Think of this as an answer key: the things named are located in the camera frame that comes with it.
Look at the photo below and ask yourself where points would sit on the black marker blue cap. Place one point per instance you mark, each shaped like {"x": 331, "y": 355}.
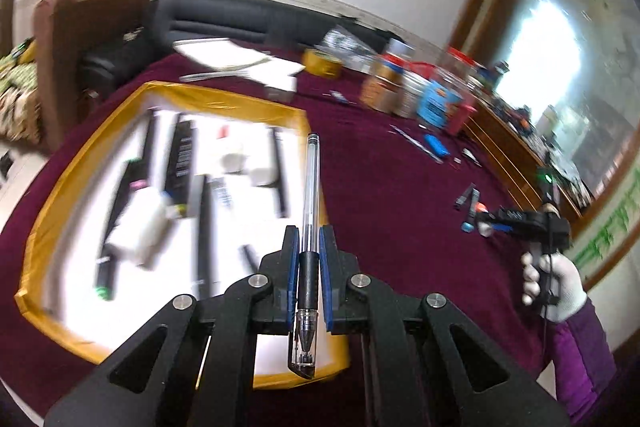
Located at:
{"x": 472, "y": 207}

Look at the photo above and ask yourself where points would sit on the clear plastic bag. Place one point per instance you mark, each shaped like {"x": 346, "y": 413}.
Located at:
{"x": 345, "y": 42}

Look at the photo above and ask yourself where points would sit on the long black pen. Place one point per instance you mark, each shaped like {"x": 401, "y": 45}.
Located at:
{"x": 205, "y": 242}

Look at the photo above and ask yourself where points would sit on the white notepad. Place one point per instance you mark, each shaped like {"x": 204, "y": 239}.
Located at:
{"x": 215, "y": 49}

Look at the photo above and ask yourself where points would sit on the black item on floor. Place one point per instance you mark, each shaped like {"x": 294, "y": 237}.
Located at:
{"x": 5, "y": 164}

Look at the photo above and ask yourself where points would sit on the blue printed box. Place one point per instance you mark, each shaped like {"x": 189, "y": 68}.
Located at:
{"x": 440, "y": 104}

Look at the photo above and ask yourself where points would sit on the white power adapter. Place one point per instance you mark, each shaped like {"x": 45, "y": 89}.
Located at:
{"x": 278, "y": 94}

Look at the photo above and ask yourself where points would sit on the clear plastic container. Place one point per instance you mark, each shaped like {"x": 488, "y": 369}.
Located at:
{"x": 412, "y": 96}

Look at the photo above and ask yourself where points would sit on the brown armchair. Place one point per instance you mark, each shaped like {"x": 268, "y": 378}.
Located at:
{"x": 65, "y": 57}

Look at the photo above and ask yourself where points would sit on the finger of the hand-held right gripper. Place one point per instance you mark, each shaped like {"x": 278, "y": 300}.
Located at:
{"x": 492, "y": 216}
{"x": 500, "y": 227}

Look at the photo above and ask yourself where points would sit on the white rectangular box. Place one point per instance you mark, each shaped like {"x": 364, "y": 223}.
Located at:
{"x": 140, "y": 229}

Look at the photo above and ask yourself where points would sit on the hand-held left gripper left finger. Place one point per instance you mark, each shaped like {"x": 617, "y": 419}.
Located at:
{"x": 294, "y": 267}

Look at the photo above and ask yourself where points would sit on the clear pen black grip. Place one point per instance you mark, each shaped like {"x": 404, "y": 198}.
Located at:
{"x": 307, "y": 267}

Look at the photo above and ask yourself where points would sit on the small white tube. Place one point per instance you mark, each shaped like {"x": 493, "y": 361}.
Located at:
{"x": 483, "y": 229}

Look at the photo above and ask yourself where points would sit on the white paper sheet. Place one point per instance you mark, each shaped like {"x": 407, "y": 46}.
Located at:
{"x": 280, "y": 72}

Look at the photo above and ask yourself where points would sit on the short black pen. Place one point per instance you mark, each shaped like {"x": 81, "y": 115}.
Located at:
{"x": 250, "y": 259}

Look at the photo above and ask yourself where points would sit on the patterned blanket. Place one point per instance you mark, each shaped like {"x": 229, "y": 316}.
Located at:
{"x": 17, "y": 97}

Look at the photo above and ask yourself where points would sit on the red lid plastic jar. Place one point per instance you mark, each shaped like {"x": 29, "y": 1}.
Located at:
{"x": 460, "y": 63}

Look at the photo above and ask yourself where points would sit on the round tin can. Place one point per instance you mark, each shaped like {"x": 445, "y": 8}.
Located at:
{"x": 400, "y": 50}

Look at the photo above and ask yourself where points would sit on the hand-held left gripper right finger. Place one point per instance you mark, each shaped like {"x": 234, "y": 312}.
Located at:
{"x": 325, "y": 267}

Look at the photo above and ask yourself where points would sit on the black marker grey cap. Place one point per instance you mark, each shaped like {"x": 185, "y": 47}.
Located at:
{"x": 461, "y": 198}

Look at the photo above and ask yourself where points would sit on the black box barcode label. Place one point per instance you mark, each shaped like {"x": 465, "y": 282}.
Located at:
{"x": 181, "y": 152}

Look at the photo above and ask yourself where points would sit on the person's right hand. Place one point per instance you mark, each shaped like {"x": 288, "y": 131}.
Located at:
{"x": 567, "y": 292}

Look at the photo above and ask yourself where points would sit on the blue lighter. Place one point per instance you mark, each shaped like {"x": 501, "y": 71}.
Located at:
{"x": 436, "y": 146}

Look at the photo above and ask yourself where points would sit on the wooden glass cabinet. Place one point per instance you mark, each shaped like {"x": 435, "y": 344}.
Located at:
{"x": 500, "y": 132}

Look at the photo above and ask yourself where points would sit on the yellow tape roll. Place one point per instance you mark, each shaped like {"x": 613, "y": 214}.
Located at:
{"x": 320, "y": 64}

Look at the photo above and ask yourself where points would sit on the black leather sofa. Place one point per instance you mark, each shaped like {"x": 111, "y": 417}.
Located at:
{"x": 225, "y": 14}

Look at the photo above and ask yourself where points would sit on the person's right forearm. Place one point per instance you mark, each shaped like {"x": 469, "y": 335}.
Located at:
{"x": 585, "y": 367}

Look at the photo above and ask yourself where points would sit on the white tray yellow tape rim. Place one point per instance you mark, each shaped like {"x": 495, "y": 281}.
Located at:
{"x": 245, "y": 222}

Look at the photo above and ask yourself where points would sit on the plastic jar orange contents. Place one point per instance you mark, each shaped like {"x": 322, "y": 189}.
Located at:
{"x": 382, "y": 87}

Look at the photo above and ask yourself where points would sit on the slim black marker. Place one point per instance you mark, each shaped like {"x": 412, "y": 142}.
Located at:
{"x": 150, "y": 142}

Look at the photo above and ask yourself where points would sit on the thin silver rod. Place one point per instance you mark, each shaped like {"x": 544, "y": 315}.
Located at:
{"x": 415, "y": 142}

